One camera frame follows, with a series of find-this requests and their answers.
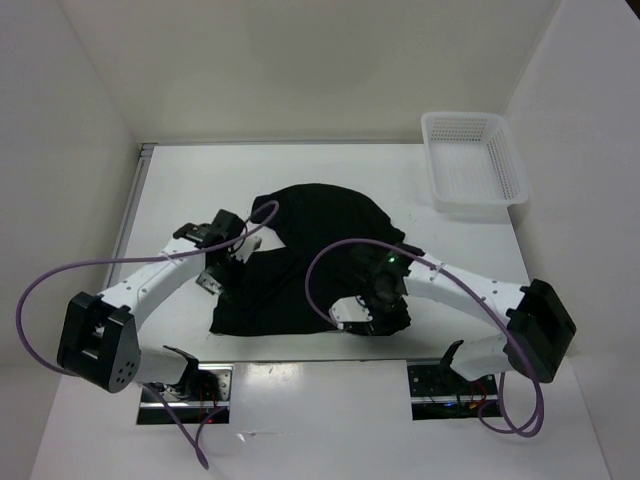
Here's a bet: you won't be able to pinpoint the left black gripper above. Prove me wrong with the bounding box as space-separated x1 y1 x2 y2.
195 249 255 303

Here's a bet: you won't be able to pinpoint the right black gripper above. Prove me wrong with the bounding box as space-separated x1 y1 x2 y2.
352 285 411 335

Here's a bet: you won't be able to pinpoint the black shorts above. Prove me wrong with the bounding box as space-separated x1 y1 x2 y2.
210 183 406 337

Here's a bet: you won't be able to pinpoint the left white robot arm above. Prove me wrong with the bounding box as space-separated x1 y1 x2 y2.
57 210 261 400

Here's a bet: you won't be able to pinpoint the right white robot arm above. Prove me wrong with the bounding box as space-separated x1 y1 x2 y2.
330 243 576 393

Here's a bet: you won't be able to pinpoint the white plastic basket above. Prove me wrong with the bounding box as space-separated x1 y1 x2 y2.
421 111 529 214

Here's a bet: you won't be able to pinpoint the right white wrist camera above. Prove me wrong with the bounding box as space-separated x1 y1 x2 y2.
329 296 373 333

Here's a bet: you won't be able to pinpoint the aluminium table edge rail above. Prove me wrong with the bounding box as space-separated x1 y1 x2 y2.
89 142 158 259

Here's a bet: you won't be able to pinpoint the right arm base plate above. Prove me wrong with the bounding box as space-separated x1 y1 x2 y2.
407 361 501 420

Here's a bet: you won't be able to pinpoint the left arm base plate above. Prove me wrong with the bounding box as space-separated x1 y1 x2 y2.
136 365 233 426

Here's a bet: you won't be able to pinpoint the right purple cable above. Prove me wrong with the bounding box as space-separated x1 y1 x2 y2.
304 238 546 439

